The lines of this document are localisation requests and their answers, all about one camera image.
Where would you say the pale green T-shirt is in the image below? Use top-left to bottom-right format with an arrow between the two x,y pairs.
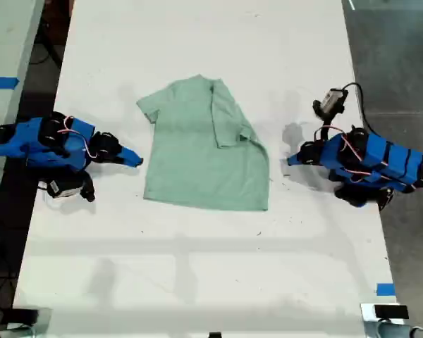
136,73 -> 271,212

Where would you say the black box on white holder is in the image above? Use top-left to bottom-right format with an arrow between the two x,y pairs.
360,301 -> 410,323

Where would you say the black box with clear base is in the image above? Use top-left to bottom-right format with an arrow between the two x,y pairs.
6,306 -> 54,332

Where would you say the arm camera stalk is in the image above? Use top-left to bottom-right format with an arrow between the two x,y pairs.
78,171 -> 96,204
312,99 -> 341,142

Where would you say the arm camera box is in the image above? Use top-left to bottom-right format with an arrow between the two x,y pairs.
319,87 -> 350,115
44,177 -> 84,201

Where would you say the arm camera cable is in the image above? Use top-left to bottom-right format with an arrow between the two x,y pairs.
341,82 -> 374,133

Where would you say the black floor cable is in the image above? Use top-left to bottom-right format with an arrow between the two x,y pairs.
30,33 -> 63,68

